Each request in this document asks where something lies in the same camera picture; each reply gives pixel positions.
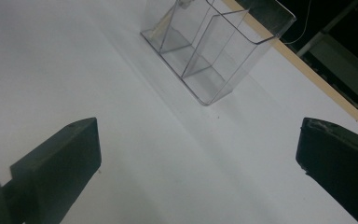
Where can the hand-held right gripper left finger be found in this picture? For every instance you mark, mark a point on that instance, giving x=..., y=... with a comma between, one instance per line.
x=59, y=168

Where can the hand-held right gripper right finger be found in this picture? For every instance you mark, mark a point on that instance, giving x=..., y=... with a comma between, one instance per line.
x=341, y=168

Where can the clear acrylic divided organizer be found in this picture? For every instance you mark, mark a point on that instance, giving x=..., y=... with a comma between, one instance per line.
x=205, y=84

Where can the beige slim stick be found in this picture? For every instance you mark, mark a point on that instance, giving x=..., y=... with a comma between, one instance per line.
x=164, y=25

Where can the grey metal shelf frame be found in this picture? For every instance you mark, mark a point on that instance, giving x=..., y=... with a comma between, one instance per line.
x=335, y=56

